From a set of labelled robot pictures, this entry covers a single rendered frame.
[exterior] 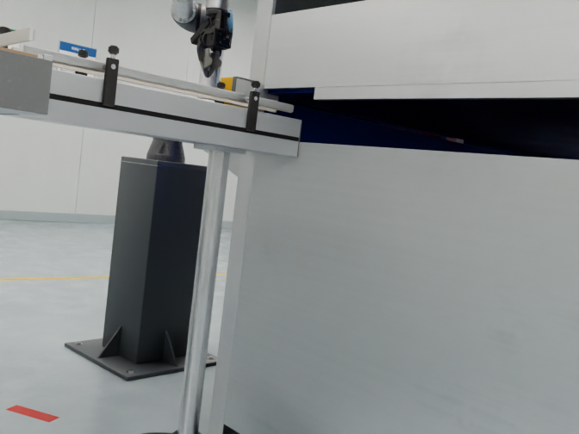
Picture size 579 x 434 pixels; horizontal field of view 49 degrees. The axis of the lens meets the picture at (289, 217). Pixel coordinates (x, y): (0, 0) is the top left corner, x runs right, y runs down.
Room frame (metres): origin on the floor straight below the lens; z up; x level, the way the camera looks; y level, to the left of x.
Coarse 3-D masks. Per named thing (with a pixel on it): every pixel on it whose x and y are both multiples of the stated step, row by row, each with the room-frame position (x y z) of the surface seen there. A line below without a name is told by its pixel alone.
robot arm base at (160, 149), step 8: (152, 144) 2.49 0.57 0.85; (160, 144) 2.46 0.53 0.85; (168, 144) 2.46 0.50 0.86; (176, 144) 2.48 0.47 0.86; (152, 152) 2.46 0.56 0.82; (160, 152) 2.45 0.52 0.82; (168, 152) 2.45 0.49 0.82; (176, 152) 2.47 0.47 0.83; (160, 160) 2.45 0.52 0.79; (168, 160) 2.45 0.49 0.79; (176, 160) 2.47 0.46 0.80; (184, 160) 2.52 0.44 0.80
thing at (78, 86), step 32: (64, 64) 1.20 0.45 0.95; (96, 64) 1.24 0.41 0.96; (64, 96) 1.18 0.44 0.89; (96, 96) 1.22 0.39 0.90; (128, 96) 1.26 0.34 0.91; (160, 96) 1.31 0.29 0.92; (224, 96) 1.45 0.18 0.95; (256, 96) 1.47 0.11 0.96; (96, 128) 1.32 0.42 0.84; (128, 128) 1.27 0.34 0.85; (160, 128) 1.32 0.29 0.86; (192, 128) 1.37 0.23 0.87; (224, 128) 1.43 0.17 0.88; (256, 128) 1.49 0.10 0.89; (288, 128) 1.56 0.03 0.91
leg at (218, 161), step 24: (216, 168) 1.48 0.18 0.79; (216, 192) 1.48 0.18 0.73; (216, 216) 1.48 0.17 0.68; (216, 240) 1.48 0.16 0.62; (216, 264) 1.49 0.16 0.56; (192, 312) 1.48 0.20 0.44; (192, 336) 1.48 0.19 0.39; (192, 360) 1.48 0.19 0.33; (192, 384) 1.48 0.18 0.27; (192, 408) 1.48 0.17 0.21; (192, 432) 1.48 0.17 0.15
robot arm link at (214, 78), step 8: (200, 8) 2.54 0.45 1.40; (200, 16) 2.53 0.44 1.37; (208, 16) 2.54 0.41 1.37; (232, 16) 2.56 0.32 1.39; (200, 24) 2.54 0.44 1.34; (232, 24) 2.56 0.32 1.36; (232, 32) 2.57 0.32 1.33; (200, 72) 2.55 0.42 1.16; (216, 72) 2.54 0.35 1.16; (200, 80) 2.54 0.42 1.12; (208, 80) 2.52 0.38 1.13; (216, 80) 2.54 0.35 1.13
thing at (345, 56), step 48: (384, 0) 1.43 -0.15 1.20; (432, 0) 1.34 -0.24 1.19; (480, 0) 1.25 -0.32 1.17; (528, 0) 1.18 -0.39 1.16; (576, 0) 1.12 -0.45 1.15; (288, 48) 1.65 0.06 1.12; (336, 48) 1.53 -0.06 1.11; (384, 48) 1.42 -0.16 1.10; (432, 48) 1.33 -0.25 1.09; (480, 48) 1.24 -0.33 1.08; (528, 48) 1.17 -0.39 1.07; (576, 48) 1.11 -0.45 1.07; (336, 96) 1.51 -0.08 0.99; (384, 96) 1.40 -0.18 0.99; (432, 96) 1.31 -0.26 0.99; (480, 96) 1.23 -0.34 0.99; (528, 96) 1.16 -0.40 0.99; (576, 96) 1.10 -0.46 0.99
